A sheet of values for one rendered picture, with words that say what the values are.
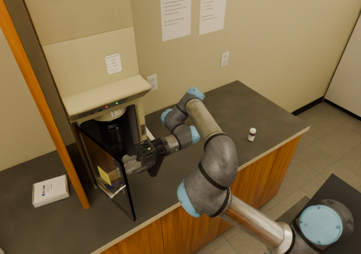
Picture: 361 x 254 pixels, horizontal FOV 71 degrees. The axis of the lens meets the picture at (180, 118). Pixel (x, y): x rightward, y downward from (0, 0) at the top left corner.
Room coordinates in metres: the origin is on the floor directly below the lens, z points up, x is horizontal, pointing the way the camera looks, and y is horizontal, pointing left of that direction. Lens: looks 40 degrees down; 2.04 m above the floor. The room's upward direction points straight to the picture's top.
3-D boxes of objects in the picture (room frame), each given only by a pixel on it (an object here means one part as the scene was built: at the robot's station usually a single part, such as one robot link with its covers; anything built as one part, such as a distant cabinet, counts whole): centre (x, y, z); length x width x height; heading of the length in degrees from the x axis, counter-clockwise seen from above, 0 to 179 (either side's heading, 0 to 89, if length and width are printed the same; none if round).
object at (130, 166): (0.61, 0.19, 1.30); 0.09 x 0.03 x 0.06; 123
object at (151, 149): (0.68, 0.11, 1.31); 0.12 x 0.08 x 0.09; 123
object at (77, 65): (0.96, 0.38, 1.33); 0.32 x 0.25 x 0.77; 123
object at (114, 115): (0.95, 0.35, 1.34); 0.18 x 0.18 x 0.05
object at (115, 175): (0.66, 0.31, 1.19); 0.30 x 0.01 x 0.40; 48
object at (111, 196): (0.59, 0.28, 1.20); 0.10 x 0.05 x 0.03; 48
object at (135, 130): (0.96, 0.37, 1.19); 0.26 x 0.24 x 0.35; 123
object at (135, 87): (0.81, 0.28, 1.46); 0.32 x 0.12 x 0.10; 123
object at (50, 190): (0.75, 0.65, 0.96); 0.16 x 0.12 x 0.04; 113
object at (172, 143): (0.72, 0.04, 1.30); 0.08 x 0.05 x 0.08; 33
